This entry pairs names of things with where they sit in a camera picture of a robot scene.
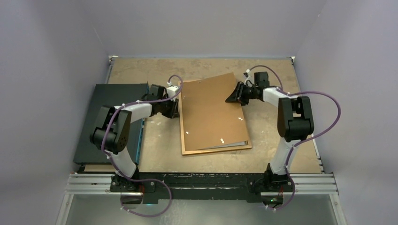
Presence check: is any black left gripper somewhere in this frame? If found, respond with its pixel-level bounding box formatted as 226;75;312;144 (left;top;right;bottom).
158;96;179;119

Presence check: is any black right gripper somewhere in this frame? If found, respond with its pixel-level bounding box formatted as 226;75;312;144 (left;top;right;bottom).
225;82;258;106

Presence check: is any brown frame backing board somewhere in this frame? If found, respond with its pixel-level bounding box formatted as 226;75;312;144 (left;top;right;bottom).
181;72;250;152

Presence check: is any orange wooden picture frame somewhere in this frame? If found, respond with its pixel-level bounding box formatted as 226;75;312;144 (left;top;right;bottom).
177;79;253;156

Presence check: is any plant photo print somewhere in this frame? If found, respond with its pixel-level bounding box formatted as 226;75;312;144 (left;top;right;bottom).
205;141;248;150

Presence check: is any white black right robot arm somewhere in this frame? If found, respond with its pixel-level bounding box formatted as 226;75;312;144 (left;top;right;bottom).
225;70;314;191

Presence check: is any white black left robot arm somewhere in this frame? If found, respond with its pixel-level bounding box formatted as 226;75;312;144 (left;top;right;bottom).
90;82;182;192

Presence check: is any dark box with blue edge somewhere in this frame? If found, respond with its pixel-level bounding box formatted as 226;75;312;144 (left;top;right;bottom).
73;83;149;165

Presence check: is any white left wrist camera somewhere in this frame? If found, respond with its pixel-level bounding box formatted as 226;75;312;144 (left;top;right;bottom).
166;82;180;101

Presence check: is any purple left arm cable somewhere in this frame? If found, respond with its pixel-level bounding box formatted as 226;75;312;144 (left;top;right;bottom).
101;75;184;218

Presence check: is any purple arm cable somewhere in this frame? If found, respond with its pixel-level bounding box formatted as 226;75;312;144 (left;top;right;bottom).
245;65;342;212
101;75;184;218

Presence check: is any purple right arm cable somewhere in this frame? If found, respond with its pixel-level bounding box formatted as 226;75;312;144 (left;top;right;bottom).
245;65;342;212

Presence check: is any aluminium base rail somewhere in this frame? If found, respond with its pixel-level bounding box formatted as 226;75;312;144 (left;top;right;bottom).
66;172;338;195

